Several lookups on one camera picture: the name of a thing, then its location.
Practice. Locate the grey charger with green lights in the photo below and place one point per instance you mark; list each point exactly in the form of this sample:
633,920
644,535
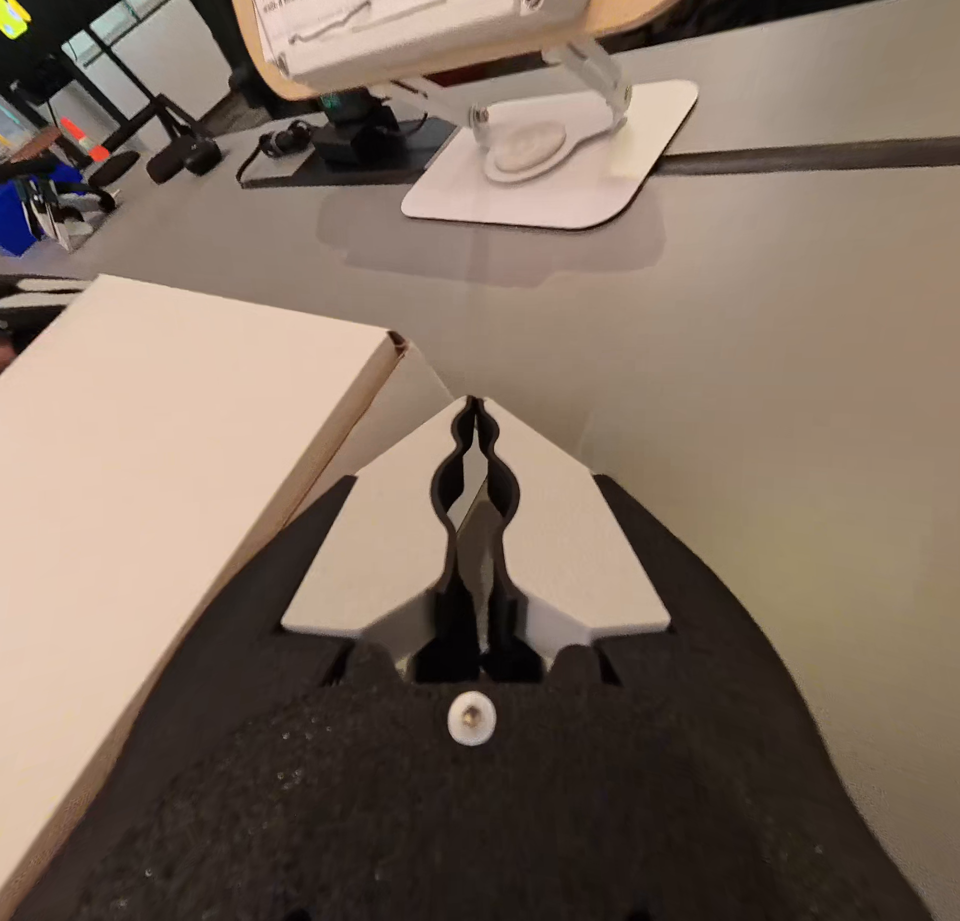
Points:
341,103

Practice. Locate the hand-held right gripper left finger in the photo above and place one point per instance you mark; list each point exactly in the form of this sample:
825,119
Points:
375,553

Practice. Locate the black screen stand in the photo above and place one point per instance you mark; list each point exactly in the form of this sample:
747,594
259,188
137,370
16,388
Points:
142,107

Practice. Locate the cardboard box with lid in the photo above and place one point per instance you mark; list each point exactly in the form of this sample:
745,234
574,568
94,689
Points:
150,448

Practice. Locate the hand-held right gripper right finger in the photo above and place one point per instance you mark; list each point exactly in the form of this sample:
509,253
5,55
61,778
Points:
577,553

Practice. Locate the white hinged stand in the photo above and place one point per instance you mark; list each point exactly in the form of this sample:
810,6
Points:
585,186

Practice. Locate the black adapter block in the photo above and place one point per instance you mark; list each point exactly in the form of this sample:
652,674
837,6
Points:
360,141

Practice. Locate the orange stick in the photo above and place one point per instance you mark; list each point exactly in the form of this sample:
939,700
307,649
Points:
79,137

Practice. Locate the black screen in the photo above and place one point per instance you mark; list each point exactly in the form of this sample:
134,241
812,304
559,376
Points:
60,6

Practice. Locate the printed paper sheet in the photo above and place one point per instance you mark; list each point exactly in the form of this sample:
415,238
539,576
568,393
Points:
390,6

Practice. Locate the blue storage bin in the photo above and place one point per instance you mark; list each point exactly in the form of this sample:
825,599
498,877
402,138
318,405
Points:
15,220

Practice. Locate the black cylindrical device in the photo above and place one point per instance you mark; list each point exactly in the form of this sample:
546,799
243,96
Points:
169,162

